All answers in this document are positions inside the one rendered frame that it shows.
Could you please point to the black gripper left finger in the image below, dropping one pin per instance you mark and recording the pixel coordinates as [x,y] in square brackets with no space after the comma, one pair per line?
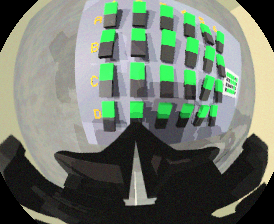
[114,164]

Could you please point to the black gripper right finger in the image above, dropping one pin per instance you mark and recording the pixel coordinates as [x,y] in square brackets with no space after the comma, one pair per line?
[159,161]

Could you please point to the grey switch panel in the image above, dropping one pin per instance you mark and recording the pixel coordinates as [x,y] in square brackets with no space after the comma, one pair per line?
[159,62]

